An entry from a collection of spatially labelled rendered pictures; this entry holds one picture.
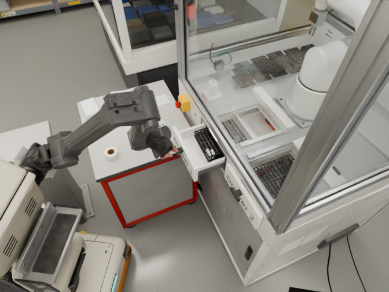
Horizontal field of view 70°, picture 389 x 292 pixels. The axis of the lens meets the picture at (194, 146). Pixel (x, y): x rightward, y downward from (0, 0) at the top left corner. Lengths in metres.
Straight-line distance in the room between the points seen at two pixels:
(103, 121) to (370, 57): 0.57
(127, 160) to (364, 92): 1.19
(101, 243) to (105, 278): 0.20
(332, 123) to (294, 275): 1.57
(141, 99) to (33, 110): 2.59
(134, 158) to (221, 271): 0.98
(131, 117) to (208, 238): 1.53
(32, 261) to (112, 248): 0.82
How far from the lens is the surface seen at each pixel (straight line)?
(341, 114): 0.65
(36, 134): 1.83
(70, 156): 0.95
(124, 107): 0.69
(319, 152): 0.73
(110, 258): 1.82
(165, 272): 2.03
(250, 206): 1.19
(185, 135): 1.46
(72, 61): 3.75
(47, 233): 1.11
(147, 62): 1.95
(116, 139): 1.63
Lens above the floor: 1.96
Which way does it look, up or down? 51 degrees down
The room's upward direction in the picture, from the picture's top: straight up
